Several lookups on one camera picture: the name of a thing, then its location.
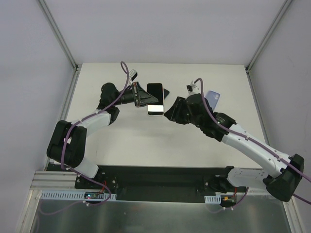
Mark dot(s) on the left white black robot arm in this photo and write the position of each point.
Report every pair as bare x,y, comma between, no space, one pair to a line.
68,143

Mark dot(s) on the right white slotted cable duct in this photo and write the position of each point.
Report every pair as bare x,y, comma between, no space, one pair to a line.
216,199

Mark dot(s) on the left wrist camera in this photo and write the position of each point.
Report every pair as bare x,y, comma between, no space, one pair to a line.
132,75

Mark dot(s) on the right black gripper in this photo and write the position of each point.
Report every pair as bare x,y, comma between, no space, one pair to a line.
180,109

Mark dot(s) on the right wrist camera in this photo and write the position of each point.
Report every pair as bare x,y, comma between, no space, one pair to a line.
192,88

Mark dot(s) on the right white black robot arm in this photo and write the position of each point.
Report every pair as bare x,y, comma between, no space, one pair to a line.
279,173

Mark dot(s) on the aluminium frame post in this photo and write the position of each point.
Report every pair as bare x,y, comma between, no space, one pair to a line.
269,33
57,33

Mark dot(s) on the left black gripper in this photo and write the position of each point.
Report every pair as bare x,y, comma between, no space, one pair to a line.
138,94

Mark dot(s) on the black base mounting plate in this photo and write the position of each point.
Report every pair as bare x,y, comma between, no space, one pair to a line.
172,184

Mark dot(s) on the left aluminium frame post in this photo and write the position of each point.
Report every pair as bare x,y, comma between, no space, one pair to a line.
57,33

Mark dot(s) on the lavender phone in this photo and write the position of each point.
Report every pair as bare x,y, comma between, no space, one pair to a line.
212,98

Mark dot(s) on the white slotted cable duct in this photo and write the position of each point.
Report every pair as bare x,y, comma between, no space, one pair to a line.
76,195
216,199

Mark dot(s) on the left white slotted cable duct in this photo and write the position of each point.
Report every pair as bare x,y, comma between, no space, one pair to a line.
76,195

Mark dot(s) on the teal smartphone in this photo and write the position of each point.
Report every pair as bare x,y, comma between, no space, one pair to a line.
165,93

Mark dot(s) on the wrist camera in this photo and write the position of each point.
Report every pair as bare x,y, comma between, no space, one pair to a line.
132,75
192,88

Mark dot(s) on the right aluminium frame post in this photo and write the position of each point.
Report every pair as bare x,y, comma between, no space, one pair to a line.
269,33

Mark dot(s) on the beige phone with ring holder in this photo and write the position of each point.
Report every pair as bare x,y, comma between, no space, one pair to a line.
156,107

